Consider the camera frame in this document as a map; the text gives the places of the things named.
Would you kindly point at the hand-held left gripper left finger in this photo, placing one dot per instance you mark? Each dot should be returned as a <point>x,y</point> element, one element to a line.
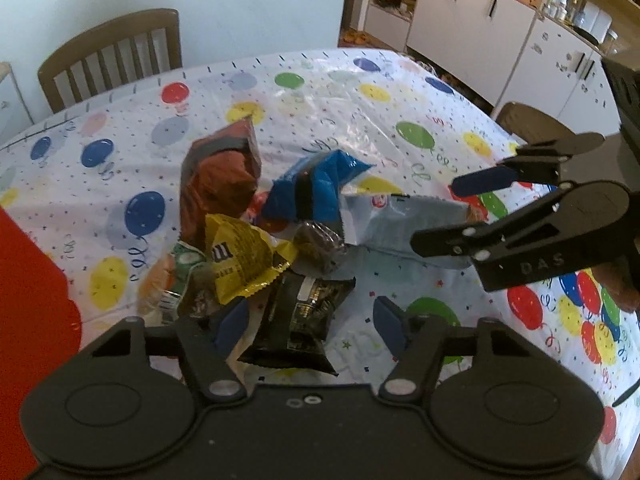
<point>232,327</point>

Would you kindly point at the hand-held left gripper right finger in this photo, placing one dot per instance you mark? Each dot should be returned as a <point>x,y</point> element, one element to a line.
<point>390,327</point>

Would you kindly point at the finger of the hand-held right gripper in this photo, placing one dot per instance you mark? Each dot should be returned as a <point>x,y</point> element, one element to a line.
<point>440,242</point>
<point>482,181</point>

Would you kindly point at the white snack packet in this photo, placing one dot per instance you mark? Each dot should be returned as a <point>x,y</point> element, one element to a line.
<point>400,220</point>

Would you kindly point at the black snack packet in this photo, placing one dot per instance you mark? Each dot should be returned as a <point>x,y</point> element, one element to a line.
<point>300,320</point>

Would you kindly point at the yellow candy packet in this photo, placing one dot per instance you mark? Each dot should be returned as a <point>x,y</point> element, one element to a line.
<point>240,255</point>

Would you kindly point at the green label snack packet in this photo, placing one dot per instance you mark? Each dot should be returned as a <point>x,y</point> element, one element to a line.
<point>187,255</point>

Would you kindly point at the clear dark snack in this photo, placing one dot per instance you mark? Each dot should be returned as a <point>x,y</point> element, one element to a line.
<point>320,245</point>

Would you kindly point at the blue snack packet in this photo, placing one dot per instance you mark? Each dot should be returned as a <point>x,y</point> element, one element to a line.
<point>325,175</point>

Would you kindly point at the brown red snack bag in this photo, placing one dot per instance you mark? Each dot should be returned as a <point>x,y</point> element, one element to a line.
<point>220,180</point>

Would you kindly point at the red and white cardboard box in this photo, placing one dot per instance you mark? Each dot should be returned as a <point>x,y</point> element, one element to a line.
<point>30,335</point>

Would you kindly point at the person's right hand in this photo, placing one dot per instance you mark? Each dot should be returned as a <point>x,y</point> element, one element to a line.
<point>625,282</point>

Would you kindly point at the balloon print tablecloth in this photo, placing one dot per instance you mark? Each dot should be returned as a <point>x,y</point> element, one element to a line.
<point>325,110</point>

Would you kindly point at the glass jar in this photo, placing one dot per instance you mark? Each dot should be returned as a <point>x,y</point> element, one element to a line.
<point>576,5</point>

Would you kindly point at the wooden slatted chair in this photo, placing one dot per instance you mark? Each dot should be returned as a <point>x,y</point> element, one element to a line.
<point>100,25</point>

